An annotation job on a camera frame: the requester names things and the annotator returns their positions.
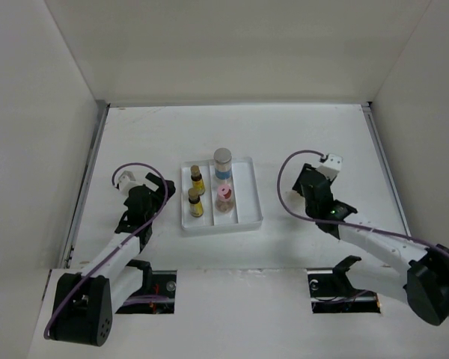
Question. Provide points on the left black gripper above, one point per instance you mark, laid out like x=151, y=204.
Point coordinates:
x=159, y=198

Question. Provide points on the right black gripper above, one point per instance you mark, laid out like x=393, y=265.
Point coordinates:
x=297, y=186

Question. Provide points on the small brown bottle yellow label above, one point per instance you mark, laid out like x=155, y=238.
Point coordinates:
x=197, y=179

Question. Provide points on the pink cap spice bottle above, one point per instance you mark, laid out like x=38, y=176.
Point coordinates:
x=224, y=199

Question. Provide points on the blue label jar silver lid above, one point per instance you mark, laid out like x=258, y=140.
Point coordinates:
x=223, y=164

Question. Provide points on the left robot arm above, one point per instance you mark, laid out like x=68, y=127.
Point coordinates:
x=115, y=281

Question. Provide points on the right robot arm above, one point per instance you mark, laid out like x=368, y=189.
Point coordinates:
x=422, y=270

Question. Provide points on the white divided tray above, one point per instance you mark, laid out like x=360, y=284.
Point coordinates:
x=246, y=212

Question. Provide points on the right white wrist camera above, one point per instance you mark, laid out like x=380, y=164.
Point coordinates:
x=332, y=164

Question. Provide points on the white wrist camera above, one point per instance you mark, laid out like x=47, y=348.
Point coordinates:
x=126, y=181
x=332, y=164

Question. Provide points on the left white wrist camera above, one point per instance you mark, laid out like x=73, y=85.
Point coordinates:
x=126, y=181

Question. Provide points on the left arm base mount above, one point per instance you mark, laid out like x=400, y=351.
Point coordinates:
x=156, y=294

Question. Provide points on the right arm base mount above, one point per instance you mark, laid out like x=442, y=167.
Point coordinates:
x=332, y=293

